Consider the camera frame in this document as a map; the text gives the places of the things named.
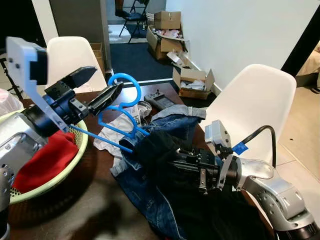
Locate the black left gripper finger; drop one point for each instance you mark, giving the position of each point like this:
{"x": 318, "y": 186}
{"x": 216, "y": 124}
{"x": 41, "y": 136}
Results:
{"x": 106, "y": 99}
{"x": 80, "y": 76}

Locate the blue plastic hanger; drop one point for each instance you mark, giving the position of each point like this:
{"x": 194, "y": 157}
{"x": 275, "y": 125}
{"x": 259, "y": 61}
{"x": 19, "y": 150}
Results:
{"x": 100, "y": 138}

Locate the red garment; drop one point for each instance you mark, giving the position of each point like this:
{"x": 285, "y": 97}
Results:
{"x": 45, "y": 160}

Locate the white plastic chair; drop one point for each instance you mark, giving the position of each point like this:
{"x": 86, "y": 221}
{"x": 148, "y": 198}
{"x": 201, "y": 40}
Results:
{"x": 75, "y": 52}
{"x": 255, "y": 100}

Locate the tall cardboard box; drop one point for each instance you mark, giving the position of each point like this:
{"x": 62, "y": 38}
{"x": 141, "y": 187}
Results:
{"x": 97, "y": 52}

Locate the white t-shirt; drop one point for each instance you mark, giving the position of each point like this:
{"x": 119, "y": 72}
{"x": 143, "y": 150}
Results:
{"x": 112, "y": 132}

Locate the dark blue floor mat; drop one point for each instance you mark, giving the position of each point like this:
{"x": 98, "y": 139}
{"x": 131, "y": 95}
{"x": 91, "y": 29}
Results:
{"x": 135, "y": 62}

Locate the blue tape tag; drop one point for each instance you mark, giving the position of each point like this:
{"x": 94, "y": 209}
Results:
{"x": 240, "y": 147}

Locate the black remote controller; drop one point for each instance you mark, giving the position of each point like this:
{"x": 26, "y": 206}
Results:
{"x": 160, "y": 101}

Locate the clear plastic bag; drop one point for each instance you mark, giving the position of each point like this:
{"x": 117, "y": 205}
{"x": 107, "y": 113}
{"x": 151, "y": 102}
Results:
{"x": 7, "y": 102}

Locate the green plastic laundry basket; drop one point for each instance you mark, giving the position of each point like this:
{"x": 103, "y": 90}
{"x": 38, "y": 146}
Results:
{"x": 82, "y": 150}

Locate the blue denim jeans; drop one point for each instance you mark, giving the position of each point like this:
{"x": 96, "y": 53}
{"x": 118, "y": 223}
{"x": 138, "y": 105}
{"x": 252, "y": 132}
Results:
{"x": 140, "y": 190}

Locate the tan upholstered furniture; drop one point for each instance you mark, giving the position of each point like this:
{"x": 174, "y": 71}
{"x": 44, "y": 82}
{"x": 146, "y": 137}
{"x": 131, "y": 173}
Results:
{"x": 311, "y": 65}

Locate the large open cardboard box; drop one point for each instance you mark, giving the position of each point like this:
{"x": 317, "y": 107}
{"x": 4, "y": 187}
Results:
{"x": 162, "y": 46}

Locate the torn cardboard box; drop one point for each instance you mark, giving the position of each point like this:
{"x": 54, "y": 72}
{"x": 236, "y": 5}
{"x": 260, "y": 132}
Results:
{"x": 176, "y": 57}

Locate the black folding chair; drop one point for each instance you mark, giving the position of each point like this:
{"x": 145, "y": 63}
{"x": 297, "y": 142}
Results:
{"x": 134, "y": 15}

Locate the small open cardboard box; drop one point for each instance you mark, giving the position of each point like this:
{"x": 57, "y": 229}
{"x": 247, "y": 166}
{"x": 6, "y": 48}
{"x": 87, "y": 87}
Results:
{"x": 192, "y": 75}

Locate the closed cardboard box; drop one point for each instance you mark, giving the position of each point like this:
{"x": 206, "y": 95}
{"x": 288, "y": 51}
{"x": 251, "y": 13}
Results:
{"x": 169, "y": 20}

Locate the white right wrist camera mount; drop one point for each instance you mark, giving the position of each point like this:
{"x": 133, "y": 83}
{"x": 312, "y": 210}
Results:
{"x": 216, "y": 134}

